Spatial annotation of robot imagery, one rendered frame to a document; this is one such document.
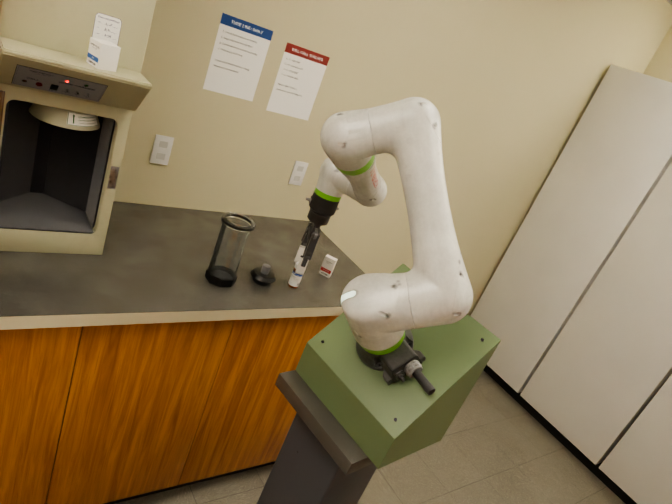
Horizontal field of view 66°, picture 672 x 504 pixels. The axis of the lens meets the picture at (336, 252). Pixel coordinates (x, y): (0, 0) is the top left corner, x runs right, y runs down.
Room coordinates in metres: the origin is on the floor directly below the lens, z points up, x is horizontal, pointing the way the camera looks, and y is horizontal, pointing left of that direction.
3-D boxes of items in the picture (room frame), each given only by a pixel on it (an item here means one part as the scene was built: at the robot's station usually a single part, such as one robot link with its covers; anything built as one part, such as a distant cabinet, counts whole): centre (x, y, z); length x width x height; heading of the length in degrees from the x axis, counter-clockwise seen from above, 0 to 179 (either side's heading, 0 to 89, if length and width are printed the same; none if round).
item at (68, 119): (1.34, 0.83, 1.34); 0.18 x 0.18 x 0.05
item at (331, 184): (1.65, 0.09, 1.37); 0.13 x 0.11 x 0.14; 73
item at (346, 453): (1.17, -0.21, 0.92); 0.32 x 0.32 x 0.04; 48
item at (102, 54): (1.24, 0.71, 1.54); 0.05 x 0.05 x 0.06; 61
